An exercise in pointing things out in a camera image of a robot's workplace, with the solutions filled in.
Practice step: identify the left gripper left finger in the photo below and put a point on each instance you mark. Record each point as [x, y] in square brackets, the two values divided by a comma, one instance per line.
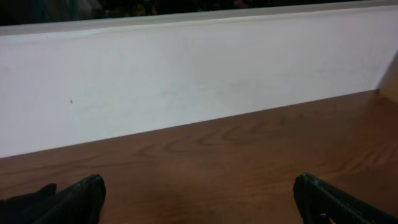
[79, 203]

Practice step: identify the black t-shirt with logo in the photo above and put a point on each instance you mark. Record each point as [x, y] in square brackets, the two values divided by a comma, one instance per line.
[13, 206]

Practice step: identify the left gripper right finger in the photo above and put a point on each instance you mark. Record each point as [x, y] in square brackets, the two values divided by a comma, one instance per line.
[320, 202]

